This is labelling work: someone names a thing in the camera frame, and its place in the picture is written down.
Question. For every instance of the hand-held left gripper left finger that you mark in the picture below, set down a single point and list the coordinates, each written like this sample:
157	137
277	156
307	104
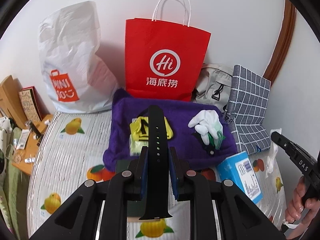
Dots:
143	175

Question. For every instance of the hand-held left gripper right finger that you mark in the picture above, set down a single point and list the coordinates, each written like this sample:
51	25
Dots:
174	177

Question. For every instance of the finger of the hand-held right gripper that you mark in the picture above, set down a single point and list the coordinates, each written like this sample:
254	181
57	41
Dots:
278	140

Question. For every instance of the person's right hand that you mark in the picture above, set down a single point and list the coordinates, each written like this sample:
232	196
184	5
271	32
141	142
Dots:
300	210

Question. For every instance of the dark green box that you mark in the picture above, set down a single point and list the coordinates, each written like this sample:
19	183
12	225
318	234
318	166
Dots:
122	165

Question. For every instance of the crumpled white plastic wrap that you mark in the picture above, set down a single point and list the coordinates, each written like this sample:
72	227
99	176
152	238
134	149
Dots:
271	162

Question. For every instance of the pale yellow packet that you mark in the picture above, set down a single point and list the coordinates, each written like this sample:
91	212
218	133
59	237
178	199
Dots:
137	147

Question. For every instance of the black fabric piece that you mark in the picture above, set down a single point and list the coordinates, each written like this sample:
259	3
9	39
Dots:
202	142

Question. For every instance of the yellow cloth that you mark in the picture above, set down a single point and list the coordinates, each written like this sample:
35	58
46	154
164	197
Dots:
136	127

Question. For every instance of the grey checkered cloth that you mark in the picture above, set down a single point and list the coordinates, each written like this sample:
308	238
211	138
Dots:
250	100

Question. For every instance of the light blue box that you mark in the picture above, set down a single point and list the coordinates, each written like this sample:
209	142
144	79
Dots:
232	165

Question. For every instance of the purple towel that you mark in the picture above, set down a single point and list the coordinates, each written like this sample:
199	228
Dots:
180	120

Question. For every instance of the white glove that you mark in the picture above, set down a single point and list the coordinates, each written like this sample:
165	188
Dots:
205	122

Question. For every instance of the fruit print bed sheet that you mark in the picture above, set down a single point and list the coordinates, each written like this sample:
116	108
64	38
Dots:
75	160

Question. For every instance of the grey backpack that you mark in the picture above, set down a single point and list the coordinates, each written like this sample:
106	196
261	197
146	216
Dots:
212	82

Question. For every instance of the wooden desk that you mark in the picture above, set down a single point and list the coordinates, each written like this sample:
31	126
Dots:
30	147

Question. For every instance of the black desk gadget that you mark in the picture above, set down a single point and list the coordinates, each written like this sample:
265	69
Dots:
33	130

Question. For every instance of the white tube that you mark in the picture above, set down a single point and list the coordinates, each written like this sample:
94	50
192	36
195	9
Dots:
22	140

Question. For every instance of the patterned book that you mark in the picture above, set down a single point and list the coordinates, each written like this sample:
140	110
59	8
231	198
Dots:
30	105

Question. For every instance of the green floral cloth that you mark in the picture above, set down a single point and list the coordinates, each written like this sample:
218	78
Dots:
10	180

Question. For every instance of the red paper bag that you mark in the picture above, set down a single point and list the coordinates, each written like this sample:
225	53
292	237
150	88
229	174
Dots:
165	37

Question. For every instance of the white plastic shopping bag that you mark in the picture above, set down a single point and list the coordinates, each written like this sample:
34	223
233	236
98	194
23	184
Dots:
70	55

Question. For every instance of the wooden board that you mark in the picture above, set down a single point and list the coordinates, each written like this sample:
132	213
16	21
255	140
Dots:
10	97

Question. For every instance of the brown wooden door frame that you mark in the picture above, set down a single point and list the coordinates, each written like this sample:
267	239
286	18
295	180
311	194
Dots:
282	47

